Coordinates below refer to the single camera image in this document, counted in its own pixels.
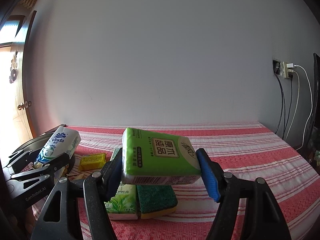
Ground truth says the wooden door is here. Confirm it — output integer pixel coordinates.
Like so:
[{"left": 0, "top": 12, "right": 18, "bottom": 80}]
[{"left": 14, "top": 10, "right": 38, "bottom": 141}]

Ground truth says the white green tissue pack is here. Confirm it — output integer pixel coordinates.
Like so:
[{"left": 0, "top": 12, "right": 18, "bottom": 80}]
[{"left": 104, "top": 182, "right": 139, "bottom": 221}]

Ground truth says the green tissue pack beige label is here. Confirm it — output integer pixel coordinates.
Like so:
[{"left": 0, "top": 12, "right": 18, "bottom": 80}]
[{"left": 121, "top": 127, "right": 202, "bottom": 186}]

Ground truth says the yellow snack packet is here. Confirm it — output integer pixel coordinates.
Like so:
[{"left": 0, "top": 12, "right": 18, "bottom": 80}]
[{"left": 79, "top": 152, "right": 107, "bottom": 172}]

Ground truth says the white cable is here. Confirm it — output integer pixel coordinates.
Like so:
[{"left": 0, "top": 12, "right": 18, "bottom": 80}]
[
  {"left": 294, "top": 65, "right": 313, "bottom": 150},
  {"left": 286, "top": 72, "right": 300, "bottom": 142}
]

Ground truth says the blue white tissue pack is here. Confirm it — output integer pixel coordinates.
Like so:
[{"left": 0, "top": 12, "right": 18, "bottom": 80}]
[{"left": 33, "top": 126, "right": 81, "bottom": 170}]

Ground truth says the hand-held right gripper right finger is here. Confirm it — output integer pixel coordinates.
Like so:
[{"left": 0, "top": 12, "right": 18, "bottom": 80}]
[{"left": 195, "top": 148, "right": 293, "bottom": 240}]

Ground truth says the round black gold-print tin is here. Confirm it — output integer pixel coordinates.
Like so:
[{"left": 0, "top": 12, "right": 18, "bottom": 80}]
[{"left": 10, "top": 132, "right": 76, "bottom": 178}]

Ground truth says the gold door ornament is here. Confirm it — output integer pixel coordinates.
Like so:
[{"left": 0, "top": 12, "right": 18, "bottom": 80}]
[{"left": 8, "top": 50, "right": 19, "bottom": 84}]

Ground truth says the white wall socket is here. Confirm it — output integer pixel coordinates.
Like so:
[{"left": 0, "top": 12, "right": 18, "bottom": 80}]
[{"left": 282, "top": 61, "right": 294, "bottom": 79}]

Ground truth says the green yellow sponge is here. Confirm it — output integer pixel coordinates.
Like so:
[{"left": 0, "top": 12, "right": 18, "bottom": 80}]
[{"left": 136, "top": 184, "right": 178, "bottom": 220}]

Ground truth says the black flat panel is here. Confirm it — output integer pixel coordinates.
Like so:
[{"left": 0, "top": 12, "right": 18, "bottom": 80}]
[{"left": 305, "top": 52, "right": 320, "bottom": 161}]

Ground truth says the red striped cloth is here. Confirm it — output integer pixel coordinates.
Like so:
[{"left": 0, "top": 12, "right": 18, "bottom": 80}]
[{"left": 32, "top": 122, "right": 320, "bottom": 240}]

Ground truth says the dark framed transom window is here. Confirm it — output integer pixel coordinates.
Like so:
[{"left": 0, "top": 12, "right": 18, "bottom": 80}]
[{"left": 0, "top": 15, "right": 27, "bottom": 46}]

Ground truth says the brown flat wrapper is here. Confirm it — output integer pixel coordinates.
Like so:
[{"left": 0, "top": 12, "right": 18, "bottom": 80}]
[{"left": 66, "top": 171, "right": 86, "bottom": 182}]

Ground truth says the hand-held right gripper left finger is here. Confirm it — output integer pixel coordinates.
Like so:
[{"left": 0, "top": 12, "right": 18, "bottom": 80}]
[{"left": 30, "top": 147, "right": 124, "bottom": 240}]

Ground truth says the brass door handle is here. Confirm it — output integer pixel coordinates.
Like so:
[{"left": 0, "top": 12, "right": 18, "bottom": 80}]
[{"left": 17, "top": 100, "right": 33, "bottom": 110}]

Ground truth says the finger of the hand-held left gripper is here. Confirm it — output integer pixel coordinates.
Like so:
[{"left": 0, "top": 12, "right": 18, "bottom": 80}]
[
  {"left": 8, "top": 150, "right": 42, "bottom": 173},
  {"left": 11, "top": 153, "right": 71, "bottom": 188}
]

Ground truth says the black wall socket box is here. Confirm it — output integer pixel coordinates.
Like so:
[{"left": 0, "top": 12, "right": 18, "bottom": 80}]
[{"left": 272, "top": 58, "right": 282, "bottom": 76}]

